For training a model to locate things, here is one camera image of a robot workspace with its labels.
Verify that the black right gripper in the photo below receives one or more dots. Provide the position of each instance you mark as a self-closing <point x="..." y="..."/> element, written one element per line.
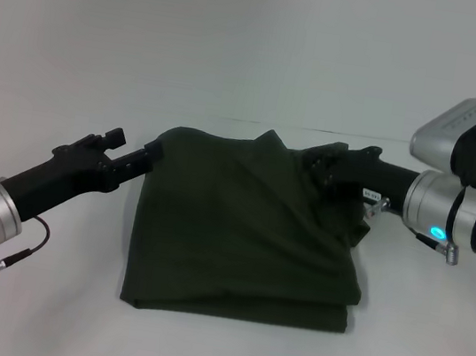
<point x="377" y="176"/>

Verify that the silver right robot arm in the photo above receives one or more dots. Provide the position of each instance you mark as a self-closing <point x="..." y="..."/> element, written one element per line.
<point x="461" y="216"/>

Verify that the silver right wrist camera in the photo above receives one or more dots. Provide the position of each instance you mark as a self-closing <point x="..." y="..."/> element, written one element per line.
<point x="464" y="135"/>

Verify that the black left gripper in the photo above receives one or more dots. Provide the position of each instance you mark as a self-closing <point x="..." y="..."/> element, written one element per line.
<point x="63" y="174"/>

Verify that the dark green shirt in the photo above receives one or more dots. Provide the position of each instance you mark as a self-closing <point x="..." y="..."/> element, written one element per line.
<point x="247" y="233"/>

